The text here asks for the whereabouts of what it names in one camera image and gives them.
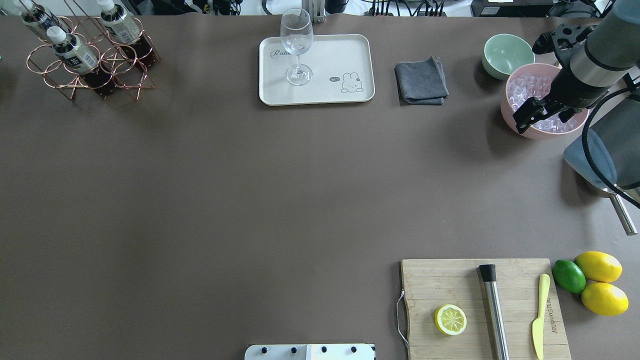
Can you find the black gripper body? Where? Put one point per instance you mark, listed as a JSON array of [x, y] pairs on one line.
[[571, 90]]

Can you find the copper wire bottle basket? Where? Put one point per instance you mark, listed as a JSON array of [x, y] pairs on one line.
[[104, 53]]

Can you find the tea bottle white cap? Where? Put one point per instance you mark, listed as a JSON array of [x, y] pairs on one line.
[[81, 60]]

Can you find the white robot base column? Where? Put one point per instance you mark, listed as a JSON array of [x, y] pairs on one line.
[[312, 351]]

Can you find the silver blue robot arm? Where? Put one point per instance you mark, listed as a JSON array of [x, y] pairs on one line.
[[607, 149]]

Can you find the green ceramic bowl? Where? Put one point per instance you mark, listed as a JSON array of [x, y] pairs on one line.
[[504, 53]]

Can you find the folded grey cloth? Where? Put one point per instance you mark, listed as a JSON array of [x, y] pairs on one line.
[[422, 82]]

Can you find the steel ice scoop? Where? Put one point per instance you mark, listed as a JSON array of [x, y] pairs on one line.
[[619, 207]]

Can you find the yellow lemon upper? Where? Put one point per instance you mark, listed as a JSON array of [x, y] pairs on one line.
[[599, 266]]

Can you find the yellow lemon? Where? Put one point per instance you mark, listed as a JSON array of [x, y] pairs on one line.
[[604, 299], [599, 266]]

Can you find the green lime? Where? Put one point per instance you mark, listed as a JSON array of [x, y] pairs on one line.
[[568, 276]]

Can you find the steel muddler black tip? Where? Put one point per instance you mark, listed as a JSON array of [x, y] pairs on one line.
[[490, 281]]

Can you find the yellow lemon lower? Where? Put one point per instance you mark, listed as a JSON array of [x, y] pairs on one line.
[[604, 299]]

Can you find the white rabbit tray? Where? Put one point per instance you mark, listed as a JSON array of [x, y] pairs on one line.
[[342, 71]]

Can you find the yellow plastic knife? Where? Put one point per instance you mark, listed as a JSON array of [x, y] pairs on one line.
[[537, 325]]

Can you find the bamboo cutting board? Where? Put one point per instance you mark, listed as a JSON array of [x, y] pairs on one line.
[[431, 283]]

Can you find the lemon half slice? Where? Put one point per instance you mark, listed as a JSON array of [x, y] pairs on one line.
[[450, 319]]

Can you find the clear wine glass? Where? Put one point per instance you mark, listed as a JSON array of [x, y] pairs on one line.
[[297, 36]]

